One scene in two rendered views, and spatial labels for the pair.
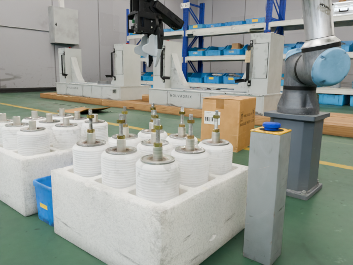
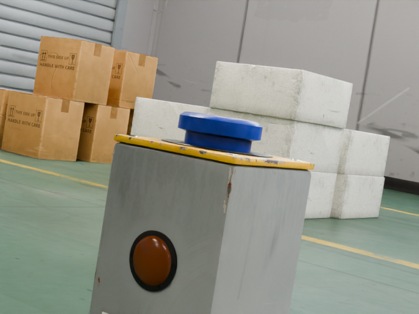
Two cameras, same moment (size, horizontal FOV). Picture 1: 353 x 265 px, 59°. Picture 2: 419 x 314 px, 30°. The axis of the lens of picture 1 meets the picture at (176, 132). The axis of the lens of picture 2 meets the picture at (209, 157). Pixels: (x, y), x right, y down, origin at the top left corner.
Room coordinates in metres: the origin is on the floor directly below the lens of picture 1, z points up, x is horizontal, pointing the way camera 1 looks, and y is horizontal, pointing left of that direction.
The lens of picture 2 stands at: (1.07, -0.24, 0.33)
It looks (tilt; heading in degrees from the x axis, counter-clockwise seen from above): 3 degrees down; 177
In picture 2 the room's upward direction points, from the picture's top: 9 degrees clockwise
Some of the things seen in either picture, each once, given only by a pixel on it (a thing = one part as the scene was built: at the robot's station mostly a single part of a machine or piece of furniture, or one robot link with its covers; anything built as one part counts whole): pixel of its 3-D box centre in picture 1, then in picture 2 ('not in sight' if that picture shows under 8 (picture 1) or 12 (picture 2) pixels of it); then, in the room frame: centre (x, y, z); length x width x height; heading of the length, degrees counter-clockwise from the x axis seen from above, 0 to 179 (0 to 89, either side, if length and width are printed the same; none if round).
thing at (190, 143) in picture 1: (190, 144); not in sight; (0.75, -0.03, 0.26); 0.02 x 0.02 x 0.03
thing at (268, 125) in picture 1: (271, 127); (218, 137); (0.70, -0.22, 0.32); 0.04 x 0.04 x 0.02
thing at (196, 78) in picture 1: (201, 77); not in sight; (6.79, -0.51, 0.36); 0.50 x 0.38 x 0.21; 140
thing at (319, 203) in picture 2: not in sight; (267, 186); (-1.96, 0.16, 0.09); 0.39 x 0.39 x 0.18; 53
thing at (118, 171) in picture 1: (122, 186); not in sight; (0.73, 0.13, 0.16); 0.10 x 0.10 x 0.18
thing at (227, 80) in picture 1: (237, 78); not in sight; (6.21, -1.17, 0.36); 0.50 x 0.38 x 0.21; 140
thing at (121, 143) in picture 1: (121, 145); not in sight; (0.73, 0.13, 0.26); 0.02 x 0.02 x 0.03
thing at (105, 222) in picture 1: (154, 199); not in sight; (0.82, 0.06, 0.09); 0.39 x 0.39 x 0.18; 51
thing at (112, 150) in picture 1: (121, 150); not in sight; (0.73, 0.13, 0.25); 0.08 x 0.08 x 0.01
